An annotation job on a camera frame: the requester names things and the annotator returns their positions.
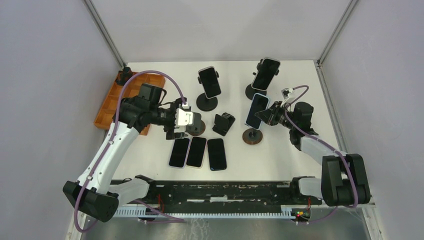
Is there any lilac case smartphone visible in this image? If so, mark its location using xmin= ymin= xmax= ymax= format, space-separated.
xmin=168 ymin=138 xmax=190 ymax=169

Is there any black folding phone stand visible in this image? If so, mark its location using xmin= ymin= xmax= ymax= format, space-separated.
xmin=165 ymin=128 xmax=188 ymax=140

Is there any wood-base phone stand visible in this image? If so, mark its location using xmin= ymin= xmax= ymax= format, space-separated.
xmin=187 ymin=120 xmax=206 ymax=137

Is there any small black folding stand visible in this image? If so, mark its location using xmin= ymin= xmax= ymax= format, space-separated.
xmin=212 ymin=112 xmax=236 ymax=137

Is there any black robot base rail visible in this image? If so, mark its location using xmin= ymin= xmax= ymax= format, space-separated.
xmin=125 ymin=180 xmax=323 ymax=215

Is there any white cable duct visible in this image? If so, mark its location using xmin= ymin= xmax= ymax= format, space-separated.
xmin=113 ymin=205 xmax=301 ymax=220

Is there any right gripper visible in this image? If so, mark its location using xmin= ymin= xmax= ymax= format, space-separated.
xmin=255 ymin=101 xmax=297 ymax=130

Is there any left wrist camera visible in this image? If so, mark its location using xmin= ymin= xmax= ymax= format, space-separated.
xmin=175 ymin=103 xmax=194 ymax=127

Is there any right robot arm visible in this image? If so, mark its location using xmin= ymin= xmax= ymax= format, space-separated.
xmin=255 ymin=101 xmax=372 ymax=208

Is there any black round-base phone stand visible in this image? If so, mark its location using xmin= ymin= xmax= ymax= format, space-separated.
xmin=196 ymin=67 xmax=221 ymax=113

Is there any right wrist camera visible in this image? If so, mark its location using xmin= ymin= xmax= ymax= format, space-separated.
xmin=281 ymin=87 xmax=295 ymax=101

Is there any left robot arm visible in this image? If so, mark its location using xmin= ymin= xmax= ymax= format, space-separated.
xmin=62 ymin=83 xmax=202 ymax=223

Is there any black small phone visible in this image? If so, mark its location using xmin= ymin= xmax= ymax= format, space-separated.
xmin=207 ymin=138 xmax=227 ymax=171

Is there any light blue case phone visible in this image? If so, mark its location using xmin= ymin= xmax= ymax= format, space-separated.
xmin=245 ymin=93 xmax=270 ymax=130

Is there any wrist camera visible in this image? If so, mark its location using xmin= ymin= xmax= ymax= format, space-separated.
xmin=281 ymin=87 xmax=295 ymax=101
xmin=175 ymin=103 xmax=194 ymax=127

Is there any cream case smartphone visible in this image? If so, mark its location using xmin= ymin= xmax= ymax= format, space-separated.
xmin=186 ymin=136 xmax=207 ymax=168

